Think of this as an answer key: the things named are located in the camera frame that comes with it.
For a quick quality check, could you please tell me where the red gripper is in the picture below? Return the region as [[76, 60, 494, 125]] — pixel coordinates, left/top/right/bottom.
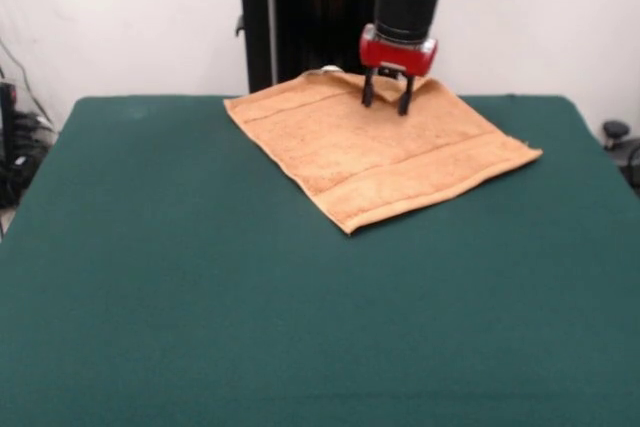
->
[[358, 24, 439, 117]]

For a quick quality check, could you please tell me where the orange terry towel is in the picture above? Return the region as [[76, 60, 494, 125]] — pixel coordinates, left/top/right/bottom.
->
[[223, 66, 544, 237]]

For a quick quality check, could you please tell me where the black office chair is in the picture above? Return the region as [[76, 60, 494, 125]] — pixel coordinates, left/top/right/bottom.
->
[[601, 119, 640, 183]]

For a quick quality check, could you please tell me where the dark green table cloth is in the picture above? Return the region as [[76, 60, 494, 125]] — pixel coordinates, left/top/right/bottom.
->
[[0, 94, 640, 427]]

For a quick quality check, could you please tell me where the black equipment box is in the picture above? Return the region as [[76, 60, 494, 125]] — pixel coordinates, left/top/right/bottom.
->
[[0, 80, 39, 209]]

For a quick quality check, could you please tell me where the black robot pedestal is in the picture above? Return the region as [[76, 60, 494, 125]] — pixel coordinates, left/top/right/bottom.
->
[[219, 0, 384, 97]]

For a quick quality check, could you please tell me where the grey cable bundle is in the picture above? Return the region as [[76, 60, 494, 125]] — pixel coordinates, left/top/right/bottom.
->
[[0, 36, 57, 134]]

